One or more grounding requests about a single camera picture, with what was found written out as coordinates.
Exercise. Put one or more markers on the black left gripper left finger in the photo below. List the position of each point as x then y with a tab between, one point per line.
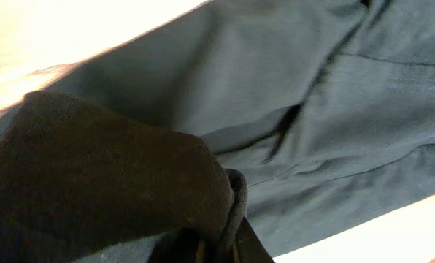
183	246

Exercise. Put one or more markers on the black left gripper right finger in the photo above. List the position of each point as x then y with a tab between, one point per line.
247	248

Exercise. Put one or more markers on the black t-shirt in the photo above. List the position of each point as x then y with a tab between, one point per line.
121	121

